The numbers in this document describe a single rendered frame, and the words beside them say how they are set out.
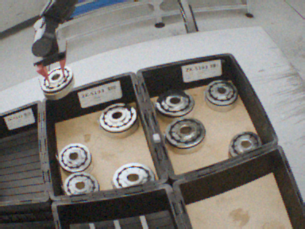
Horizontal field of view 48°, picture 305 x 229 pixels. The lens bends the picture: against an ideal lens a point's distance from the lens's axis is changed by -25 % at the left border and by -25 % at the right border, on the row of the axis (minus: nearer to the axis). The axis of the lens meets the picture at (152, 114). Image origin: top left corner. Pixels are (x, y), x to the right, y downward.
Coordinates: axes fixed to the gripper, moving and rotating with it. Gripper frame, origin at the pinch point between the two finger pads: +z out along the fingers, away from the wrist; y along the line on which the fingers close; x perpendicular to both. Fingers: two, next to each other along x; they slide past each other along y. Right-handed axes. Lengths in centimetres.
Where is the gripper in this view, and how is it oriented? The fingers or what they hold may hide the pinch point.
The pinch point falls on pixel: (55, 75)
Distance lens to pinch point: 108.2
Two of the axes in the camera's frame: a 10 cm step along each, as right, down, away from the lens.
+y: 9.7, -2.4, 0.5
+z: 1.3, 6.9, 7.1
